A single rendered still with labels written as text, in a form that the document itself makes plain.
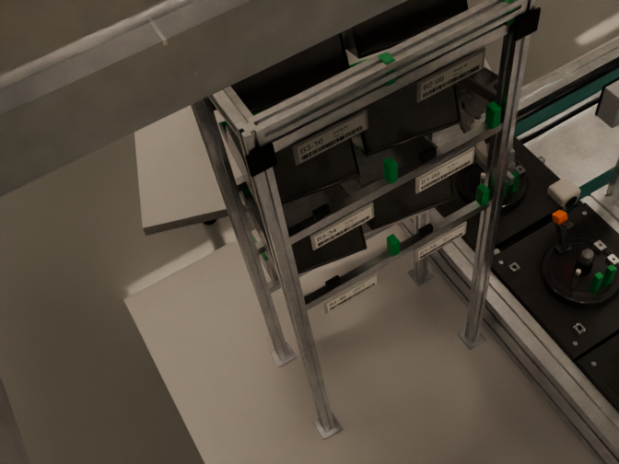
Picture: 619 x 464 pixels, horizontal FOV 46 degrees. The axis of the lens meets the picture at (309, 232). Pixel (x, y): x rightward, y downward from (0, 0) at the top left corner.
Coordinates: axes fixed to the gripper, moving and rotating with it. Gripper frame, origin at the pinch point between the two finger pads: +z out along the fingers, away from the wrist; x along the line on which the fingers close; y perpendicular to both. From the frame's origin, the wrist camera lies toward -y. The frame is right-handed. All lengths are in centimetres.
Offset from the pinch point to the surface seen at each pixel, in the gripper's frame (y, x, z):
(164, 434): 97, 87, 59
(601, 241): -13.0, -5.8, 19.9
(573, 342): -19.8, 10.2, 30.1
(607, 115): -16.0, -13.0, -1.8
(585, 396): -24.7, 14.3, 36.7
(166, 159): 58, 52, -21
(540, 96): 18.6, -24.4, -1.1
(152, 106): -106, 65, -39
